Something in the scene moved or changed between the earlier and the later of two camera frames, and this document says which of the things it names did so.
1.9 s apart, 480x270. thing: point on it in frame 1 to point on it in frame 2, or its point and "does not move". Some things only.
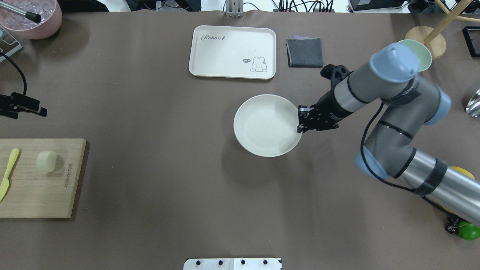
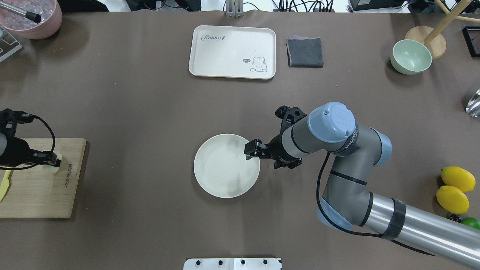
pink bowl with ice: [50, 11] does not move
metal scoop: [473, 108] does not move
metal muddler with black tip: [33, 17] does not move
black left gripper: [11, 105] to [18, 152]
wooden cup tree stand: [435, 42] does not move
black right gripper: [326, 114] to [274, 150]
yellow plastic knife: [4, 186] does not move
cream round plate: [267, 125] to [221, 168]
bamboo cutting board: [32, 193] does not move
